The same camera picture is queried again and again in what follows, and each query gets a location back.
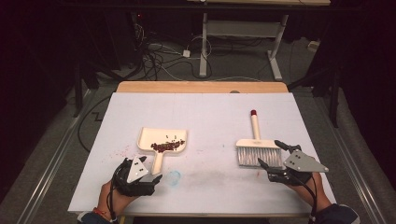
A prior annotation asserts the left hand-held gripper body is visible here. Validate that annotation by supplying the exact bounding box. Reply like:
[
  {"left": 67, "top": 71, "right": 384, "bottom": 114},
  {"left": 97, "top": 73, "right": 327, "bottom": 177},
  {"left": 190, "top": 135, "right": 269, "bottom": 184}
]
[{"left": 111, "top": 155, "right": 156, "bottom": 198}]

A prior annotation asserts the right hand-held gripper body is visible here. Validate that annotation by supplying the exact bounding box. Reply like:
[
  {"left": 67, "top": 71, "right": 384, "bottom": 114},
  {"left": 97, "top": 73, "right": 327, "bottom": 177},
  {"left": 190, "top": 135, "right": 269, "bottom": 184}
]
[{"left": 267, "top": 145, "right": 330, "bottom": 187}]

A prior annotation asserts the cream brush with red cap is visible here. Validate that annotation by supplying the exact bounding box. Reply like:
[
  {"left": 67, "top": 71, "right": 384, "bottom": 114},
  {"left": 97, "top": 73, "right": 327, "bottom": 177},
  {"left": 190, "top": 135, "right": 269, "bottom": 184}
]
[{"left": 234, "top": 109, "right": 284, "bottom": 169}]

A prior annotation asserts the cream plastic dustpan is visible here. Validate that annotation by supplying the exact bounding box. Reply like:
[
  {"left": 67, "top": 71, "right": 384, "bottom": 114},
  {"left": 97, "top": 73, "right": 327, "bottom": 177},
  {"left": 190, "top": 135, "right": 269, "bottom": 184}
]
[{"left": 136, "top": 126, "right": 189, "bottom": 176}]

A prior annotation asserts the pile of red beans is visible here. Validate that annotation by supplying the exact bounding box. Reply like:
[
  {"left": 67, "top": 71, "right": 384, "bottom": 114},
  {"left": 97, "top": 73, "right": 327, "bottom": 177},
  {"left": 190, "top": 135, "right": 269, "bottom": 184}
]
[{"left": 150, "top": 133, "right": 187, "bottom": 154}]

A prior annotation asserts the person's right hand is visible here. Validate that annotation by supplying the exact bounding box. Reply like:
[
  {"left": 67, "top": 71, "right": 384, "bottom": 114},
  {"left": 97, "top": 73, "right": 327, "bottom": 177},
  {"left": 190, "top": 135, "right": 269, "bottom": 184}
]
[{"left": 289, "top": 171, "right": 332, "bottom": 212}]

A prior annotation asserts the person's left hand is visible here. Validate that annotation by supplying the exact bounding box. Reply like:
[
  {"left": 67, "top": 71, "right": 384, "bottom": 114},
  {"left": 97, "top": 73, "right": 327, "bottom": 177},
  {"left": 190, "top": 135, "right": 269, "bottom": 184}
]
[{"left": 98, "top": 180, "right": 138, "bottom": 217}]

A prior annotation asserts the red wristband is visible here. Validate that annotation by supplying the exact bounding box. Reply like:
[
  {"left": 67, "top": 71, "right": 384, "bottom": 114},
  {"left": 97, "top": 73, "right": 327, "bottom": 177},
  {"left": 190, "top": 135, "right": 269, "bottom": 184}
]
[{"left": 92, "top": 206, "right": 110, "bottom": 219}]

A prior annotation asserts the white table cover sheet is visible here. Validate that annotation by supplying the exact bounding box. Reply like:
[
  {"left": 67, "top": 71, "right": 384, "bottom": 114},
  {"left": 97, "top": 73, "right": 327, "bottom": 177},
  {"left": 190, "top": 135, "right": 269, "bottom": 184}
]
[{"left": 67, "top": 91, "right": 337, "bottom": 217}]

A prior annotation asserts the black metal stand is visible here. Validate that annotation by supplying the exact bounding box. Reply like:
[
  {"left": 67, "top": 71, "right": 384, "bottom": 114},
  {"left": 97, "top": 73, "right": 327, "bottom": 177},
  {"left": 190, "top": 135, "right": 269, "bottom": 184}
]
[
  {"left": 72, "top": 60, "right": 86, "bottom": 119},
  {"left": 287, "top": 62, "right": 341, "bottom": 129}
]

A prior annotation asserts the wooden table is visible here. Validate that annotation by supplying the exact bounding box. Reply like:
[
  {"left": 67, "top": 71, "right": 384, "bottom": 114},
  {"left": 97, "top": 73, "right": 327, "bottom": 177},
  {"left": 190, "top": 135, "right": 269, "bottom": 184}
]
[{"left": 67, "top": 80, "right": 325, "bottom": 218}]

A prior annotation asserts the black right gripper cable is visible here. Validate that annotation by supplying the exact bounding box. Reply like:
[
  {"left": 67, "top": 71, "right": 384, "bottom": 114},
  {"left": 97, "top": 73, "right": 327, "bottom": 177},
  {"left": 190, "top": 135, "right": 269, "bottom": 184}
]
[{"left": 292, "top": 170, "right": 319, "bottom": 224}]

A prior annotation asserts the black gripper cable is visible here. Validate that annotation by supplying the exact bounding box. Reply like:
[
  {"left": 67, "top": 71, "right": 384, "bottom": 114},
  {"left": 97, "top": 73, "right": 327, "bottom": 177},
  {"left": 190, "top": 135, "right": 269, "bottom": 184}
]
[
  {"left": 106, "top": 161, "right": 126, "bottom": 224},
  {"left": 292, "top": 170, "right": 319, "bottom": 224}
]

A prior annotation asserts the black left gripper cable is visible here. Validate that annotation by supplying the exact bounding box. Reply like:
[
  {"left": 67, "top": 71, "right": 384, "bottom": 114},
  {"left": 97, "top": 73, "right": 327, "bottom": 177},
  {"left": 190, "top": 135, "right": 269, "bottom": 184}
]
[{"left": 106, "top": 161, "right": 126, "bottom": 224}]

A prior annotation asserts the metal floor rail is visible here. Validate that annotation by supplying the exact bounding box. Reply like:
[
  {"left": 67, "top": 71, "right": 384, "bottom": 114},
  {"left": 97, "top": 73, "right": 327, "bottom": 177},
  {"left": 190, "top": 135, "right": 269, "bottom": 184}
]
[
  {"left": 311, "top": 92, "right": 389, "bottom": 224},
  {"left": 15, "top": 89, "right": 96, "bottom": 224}
]

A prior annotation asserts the black floor cable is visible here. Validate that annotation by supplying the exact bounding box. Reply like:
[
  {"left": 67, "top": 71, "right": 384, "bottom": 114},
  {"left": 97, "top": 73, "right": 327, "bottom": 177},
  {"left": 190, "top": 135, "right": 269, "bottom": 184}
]
[{"left": 77, "top": 94, "right": 112, "bottom": 154}]

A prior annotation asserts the tangle of floor cables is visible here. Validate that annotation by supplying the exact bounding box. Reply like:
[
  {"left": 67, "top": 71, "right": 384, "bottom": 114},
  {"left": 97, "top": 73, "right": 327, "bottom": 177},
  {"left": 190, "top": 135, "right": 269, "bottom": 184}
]
[{"left": 132, "top": 22, "right": 214, "bottom": 82}]

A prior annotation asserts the white metal desk frame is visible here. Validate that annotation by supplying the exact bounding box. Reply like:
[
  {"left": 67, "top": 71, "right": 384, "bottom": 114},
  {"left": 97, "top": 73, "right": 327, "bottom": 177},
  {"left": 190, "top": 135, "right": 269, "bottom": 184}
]
[{"left": 186, "top": 0, "right": 332, "bottom": 82}]

